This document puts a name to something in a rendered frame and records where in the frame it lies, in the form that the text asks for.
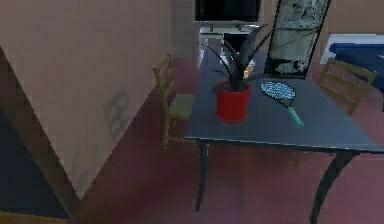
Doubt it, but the wooden chair with green seat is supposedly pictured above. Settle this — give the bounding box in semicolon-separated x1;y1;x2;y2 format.
152;53;198;150

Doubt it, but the black framed picture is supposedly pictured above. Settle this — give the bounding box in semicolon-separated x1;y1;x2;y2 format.
263;0;333;80

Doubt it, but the dark grey table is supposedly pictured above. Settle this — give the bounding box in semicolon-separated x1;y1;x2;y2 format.
185;50;384;224

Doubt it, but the black television set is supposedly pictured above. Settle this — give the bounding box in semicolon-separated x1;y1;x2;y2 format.
194;0;262;24

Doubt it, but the small orange object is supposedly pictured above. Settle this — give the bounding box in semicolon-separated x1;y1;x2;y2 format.
243;65;256;79

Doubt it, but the white television stand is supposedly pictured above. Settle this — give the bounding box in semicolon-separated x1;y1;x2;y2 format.
197;21;264;66

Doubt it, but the dark plant in red pot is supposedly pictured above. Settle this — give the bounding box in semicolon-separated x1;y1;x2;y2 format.
207;23;273;124

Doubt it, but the wooden slatted chair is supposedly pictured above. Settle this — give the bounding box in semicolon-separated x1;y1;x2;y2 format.
316;57;380;116

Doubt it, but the tennis racket with teal handle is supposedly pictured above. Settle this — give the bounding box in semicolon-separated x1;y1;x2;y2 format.
259;80;305;129

